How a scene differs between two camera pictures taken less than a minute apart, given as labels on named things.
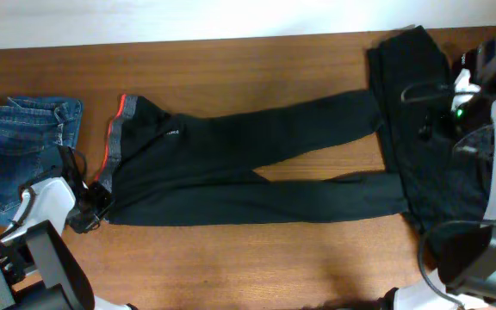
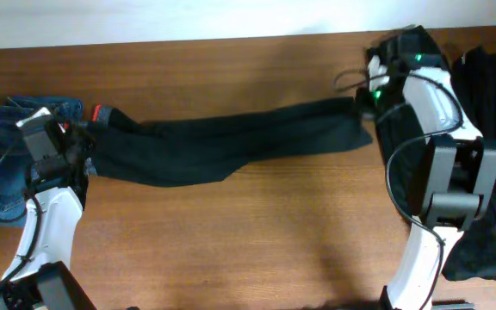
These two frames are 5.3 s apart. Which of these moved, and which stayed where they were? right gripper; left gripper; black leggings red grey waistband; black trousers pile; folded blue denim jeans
Moved: black leggings red grey waistband; left gripper; right gripper
Stayed: folded blue denim jeans; black trousers pile
